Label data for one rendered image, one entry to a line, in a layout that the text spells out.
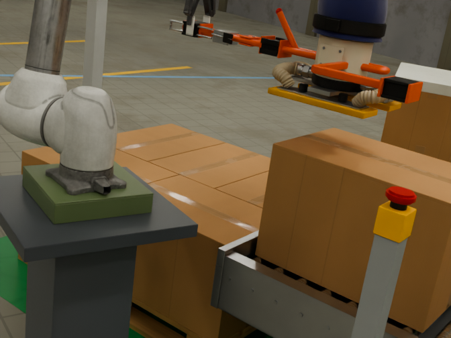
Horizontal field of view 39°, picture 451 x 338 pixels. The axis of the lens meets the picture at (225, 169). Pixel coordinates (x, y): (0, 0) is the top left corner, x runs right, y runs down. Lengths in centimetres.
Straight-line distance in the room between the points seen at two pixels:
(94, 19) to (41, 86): 365
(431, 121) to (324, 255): 155
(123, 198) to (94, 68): 382
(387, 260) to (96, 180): 82
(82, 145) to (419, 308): 106
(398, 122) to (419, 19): 921
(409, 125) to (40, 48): 209
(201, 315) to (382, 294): 99
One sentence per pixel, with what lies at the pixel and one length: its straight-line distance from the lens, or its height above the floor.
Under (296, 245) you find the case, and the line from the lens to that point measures 206.
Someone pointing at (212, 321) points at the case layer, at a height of 23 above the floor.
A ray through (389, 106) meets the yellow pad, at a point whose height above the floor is 111.
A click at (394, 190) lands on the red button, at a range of 149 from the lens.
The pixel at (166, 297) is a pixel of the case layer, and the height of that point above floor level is 23.
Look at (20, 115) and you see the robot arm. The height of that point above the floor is 98.
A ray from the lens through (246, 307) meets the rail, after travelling 204.
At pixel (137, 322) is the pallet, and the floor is 2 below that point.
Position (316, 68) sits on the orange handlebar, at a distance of 181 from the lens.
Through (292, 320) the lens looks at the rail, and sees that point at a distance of 196.
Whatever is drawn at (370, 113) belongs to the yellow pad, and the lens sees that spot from 193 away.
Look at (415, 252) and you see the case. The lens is 187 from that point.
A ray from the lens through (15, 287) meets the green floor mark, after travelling 297.
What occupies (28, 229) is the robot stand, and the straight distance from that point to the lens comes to 175.
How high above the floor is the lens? 150
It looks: 19 degrees down
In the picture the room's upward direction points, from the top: 8 degrees clockwise
